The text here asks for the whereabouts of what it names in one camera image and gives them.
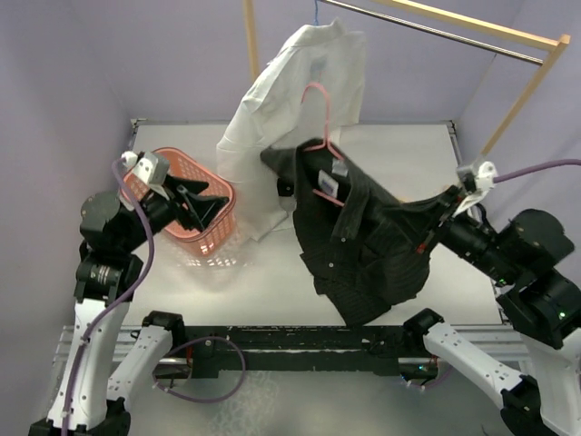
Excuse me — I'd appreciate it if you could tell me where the pink plastic laundry basket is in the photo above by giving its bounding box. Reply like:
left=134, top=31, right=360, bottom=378
left=123, top=147, right=236, bottom=257

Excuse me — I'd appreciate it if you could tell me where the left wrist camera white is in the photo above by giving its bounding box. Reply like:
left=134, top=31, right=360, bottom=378
left=121, top=151, right=170, bottom=198

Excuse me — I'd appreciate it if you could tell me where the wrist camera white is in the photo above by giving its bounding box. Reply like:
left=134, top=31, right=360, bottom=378
left=454, top=160, right=498, bottom=216
left=121, top=151, right=170, bottom=198

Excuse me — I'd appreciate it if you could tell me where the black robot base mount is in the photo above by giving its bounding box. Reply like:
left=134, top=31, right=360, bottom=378
left=178, top=326, right=438, bottom=377

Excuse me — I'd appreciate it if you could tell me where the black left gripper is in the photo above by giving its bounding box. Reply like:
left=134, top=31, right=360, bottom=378
left=120, top=169, right=229, bottom=248

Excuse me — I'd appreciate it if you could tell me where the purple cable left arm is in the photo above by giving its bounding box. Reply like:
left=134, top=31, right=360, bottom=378
left=61, top=158, right=157, bottom=436

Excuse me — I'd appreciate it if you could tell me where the pink wire hanger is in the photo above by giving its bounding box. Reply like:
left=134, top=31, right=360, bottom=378
left=300, top=82, right=344, bottom=207

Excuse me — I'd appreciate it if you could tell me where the purple cable base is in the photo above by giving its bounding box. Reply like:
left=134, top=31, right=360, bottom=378
left=402, top=361, right=453, bottom=391
left=153, top=336, right=248, bottom=404

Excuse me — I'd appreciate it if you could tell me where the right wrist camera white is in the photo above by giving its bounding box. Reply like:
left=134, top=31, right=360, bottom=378
left=454, top=160, right=498, bottom=216

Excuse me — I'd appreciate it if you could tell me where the wooden clothes rack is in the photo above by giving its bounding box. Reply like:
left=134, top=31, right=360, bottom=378
left=242, top=1, right=572, bottom=150

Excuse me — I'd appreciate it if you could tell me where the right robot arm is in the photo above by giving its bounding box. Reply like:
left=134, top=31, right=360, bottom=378
left=395, top=186, right=580, bottom=435

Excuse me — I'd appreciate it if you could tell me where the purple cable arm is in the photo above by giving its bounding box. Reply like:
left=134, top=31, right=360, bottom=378
left=61, top=158, right=157, bottom=436
left=493, top=158, right=581, bottom=184

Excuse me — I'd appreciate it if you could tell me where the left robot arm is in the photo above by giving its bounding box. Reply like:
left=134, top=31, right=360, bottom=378
left=29, top=176, right=229, bottom=435

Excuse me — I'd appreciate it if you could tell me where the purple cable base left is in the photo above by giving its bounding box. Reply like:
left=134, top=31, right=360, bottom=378
left=153, top=336, right=248, bottom=404

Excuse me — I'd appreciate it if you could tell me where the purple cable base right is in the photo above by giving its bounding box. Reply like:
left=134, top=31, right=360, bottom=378
left=402, top=361, right=453, bottom=391

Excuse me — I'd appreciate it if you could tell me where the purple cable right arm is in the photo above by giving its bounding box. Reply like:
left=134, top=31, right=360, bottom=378
left=493, top=158, right=581, bottom=184

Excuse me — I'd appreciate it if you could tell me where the dark pinstriped shirt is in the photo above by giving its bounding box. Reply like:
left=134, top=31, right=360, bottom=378
left=261, top=138, right=459, bottom=326

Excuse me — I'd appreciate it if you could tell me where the white hanging shirt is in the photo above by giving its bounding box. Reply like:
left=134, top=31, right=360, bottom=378
left=216, top=19, right=367, bottom=241

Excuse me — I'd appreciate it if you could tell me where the blue hanger hook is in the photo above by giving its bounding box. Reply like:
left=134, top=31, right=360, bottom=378
left=313, top=0, right=320, bottom=25

